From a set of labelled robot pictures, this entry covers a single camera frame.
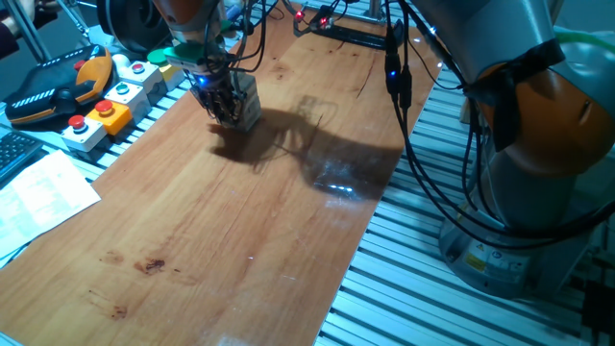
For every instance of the black round spool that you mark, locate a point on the black round spool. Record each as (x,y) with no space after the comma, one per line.
(125,24)

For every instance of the silver orange robot arm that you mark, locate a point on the silver orange robot arm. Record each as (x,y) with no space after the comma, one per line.
(480,29)

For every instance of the orange wooden board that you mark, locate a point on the orange wooden board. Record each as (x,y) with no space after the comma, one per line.
(192,216)

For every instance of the stack of wooden jenga blocks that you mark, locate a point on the stack of wooden jenga blocks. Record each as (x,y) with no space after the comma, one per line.
(251,103)

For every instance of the green adapter plate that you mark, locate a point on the green adapter plate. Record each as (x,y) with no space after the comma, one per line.
(189,52)

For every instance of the black connector with red light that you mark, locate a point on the black connector with red light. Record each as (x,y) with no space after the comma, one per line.
(323,21)

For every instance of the metal frame pole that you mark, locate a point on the metal frame pole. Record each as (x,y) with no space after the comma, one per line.
(376,8)

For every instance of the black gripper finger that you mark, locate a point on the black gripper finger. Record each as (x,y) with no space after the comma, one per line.
(215,110)
(234,111)

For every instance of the grey box green button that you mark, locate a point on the grey box green button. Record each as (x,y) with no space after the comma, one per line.
(127,98)

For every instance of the grey aluminium strut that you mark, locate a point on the grey aluminium strut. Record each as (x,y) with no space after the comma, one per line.
(77,19)
(30,31)

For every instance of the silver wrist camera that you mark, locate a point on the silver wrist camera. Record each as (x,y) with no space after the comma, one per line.
(186,66)

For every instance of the black keyboard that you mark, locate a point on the black keyboard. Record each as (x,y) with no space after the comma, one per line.
(17,151)

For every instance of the white printed paper sheet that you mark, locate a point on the white printed paper sheet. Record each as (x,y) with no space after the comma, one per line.
(43,197)

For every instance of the person hand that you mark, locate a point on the person hand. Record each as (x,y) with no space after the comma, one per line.
(43,6)

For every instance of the black orange teach pendant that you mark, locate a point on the black orange teach pendant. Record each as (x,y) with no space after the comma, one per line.
(53,81)

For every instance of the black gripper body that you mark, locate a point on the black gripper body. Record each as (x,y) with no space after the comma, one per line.
(208,87)

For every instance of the yellow box big green button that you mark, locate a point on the yellow box big green button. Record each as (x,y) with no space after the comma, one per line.
(153,57)

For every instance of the black c-clamp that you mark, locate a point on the black c-clamp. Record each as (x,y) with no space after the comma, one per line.
(355,36)

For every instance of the grey box red button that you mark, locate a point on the grey box red button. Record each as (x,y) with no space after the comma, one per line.
(84,137)
(144,77)

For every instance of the yellow box red button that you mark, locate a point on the yellow box red button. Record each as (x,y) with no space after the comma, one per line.
(110,120)

